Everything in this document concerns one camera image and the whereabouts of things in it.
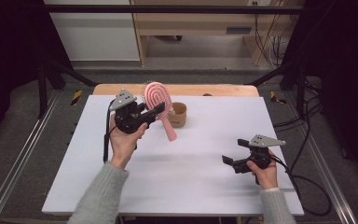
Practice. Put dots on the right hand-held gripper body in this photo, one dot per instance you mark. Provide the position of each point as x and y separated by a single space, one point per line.
258 155

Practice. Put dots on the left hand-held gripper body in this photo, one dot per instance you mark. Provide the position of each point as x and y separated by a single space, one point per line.
127 119

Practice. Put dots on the pink hairbrush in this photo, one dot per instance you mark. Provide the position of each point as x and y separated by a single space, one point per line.
158 98

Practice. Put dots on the person's right hand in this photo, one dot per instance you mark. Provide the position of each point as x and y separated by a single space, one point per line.
268 177

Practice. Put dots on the person's left hand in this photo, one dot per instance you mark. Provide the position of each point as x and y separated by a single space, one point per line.
124 146

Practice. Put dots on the black metal stand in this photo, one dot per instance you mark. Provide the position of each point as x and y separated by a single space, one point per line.
292 77
54 81

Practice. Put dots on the white cabinet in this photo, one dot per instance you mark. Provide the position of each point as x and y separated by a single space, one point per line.
96 34

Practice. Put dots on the wooden desk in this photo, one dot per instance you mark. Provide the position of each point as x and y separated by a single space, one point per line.
192 25

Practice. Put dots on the aluminium rail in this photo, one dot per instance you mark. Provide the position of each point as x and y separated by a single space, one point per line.
15 161
329 177

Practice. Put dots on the black horizontal frame bar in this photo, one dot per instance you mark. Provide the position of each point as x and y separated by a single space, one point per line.
167 9

